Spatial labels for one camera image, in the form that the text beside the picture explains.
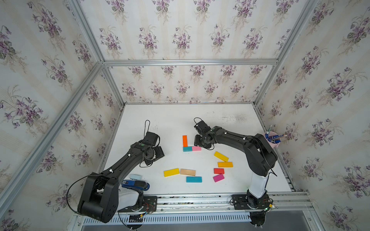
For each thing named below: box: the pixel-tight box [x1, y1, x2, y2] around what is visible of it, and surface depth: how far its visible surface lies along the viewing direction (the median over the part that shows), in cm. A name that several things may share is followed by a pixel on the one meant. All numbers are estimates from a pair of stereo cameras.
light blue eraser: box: [129, 174, 143, 180], surface depth 82 cm
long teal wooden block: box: [185, 176, 203, 183], surface depth 83 cm
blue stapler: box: [121, 179, 150, 191], surface depth 79 cm
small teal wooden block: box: [183, 146, 193, 153], surface depth 95 cm
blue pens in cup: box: [264, 124, 286, 144], surface depth 89 cm
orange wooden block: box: [182, 135, 189, 148], surface depth 98 cm
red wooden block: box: [213, 167, 225, 175], surface depth 86 cm
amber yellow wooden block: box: [217, 161, 234, 168], surface depth 89 cm
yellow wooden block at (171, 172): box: [163, 167, 180, 178], surface depth 86 cm
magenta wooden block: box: [212, 173, 225, 183], surface depth 84 cm
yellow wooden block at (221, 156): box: [213, 151, 229, 163], surface depth 92 cm
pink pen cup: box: [264, 131, 282, 149], surface depth 90 cm
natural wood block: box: [180, 168, 197, 177], surface depth 86 cm
